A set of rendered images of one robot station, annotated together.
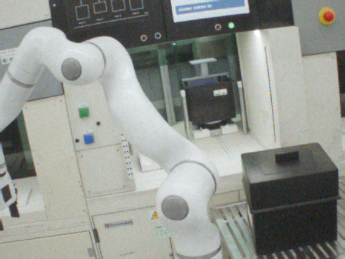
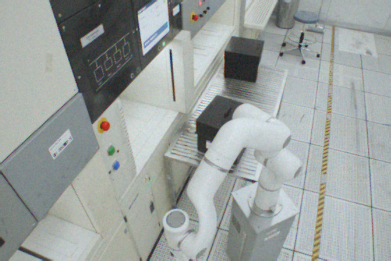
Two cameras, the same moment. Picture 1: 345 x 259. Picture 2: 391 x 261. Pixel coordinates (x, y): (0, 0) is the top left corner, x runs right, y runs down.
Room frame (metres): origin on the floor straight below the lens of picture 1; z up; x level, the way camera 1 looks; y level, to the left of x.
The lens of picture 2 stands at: (1.16, 0.95, 2.17)
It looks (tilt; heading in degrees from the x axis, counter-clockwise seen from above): 43 degrees down; 292
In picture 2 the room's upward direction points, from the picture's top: 2 degrees clockwise
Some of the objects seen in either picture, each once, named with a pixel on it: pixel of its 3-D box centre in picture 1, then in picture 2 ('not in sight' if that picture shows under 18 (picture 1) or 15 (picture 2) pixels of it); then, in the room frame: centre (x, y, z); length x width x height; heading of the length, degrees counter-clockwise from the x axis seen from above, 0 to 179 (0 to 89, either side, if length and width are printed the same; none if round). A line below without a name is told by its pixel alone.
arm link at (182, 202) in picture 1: (189, 214); (279, 170); (1.21, -0.01, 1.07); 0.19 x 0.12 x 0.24; 160
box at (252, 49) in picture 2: not in sight; (244, 58); (1.79, -1.21, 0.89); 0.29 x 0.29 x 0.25; 9
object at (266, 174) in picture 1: (287, 170); (227, 118); (1.60, -0.35, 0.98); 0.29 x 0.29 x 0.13; 87
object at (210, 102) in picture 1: (207, 92); not in sight; (2.56, -0.19, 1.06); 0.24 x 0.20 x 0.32; 95
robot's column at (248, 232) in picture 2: not in sight; (256, 234); (1.24, -0.02, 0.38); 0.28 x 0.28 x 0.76; 50
